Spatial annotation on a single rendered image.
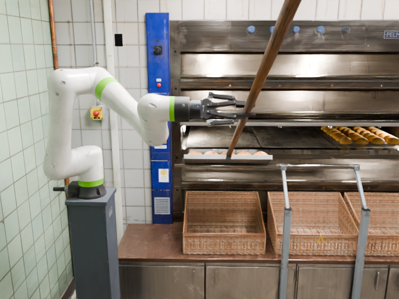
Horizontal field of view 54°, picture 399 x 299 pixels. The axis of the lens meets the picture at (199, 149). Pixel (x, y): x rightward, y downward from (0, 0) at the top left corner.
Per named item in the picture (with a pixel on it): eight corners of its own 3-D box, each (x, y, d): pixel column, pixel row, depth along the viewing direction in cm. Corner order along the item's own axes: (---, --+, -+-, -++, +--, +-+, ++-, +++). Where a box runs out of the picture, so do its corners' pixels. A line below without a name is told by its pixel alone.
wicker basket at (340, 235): (265, 223, 307) (266, 190, 300) (337, 224, 305) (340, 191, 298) (274, 255, 260) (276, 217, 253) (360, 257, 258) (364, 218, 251)
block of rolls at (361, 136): (319, 129, 364) (319, 123, 363) (371, 129, 363) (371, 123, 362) (341, 145, 306) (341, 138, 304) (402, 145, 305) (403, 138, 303)
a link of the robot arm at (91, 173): (67, 184, 195) (64, 147, 190) (95, 177, 206) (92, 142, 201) (81, 190, 186) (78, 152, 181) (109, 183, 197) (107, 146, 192)
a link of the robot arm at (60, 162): (37, 174, 184) (41, 64, 160) (69, 167, 195) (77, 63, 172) (50, 188, 177) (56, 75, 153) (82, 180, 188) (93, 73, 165)
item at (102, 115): (92, 118, 290) (91, 104, 287) (106, 118, 290) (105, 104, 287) (89, 120, 283) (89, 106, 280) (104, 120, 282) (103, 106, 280)
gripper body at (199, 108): (191, 101, 149) (215, 101, 149) (190, 123, 147) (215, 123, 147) (190, 95, 142) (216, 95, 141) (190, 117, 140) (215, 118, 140)
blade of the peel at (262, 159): (272, 159, 242) (272, 155, 242) (183, 158, 242) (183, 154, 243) (263, 167, 277) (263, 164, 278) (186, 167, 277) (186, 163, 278)
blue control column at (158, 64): (174, 199, 508) (171, 26, 454) (186, 199, 508) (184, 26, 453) (154, 288, 322) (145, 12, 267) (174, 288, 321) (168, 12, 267)
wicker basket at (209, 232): (185, 223, 308) (184, 190, 301) (257, 223, 307) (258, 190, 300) (181, 255, 261) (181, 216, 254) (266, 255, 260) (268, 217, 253)
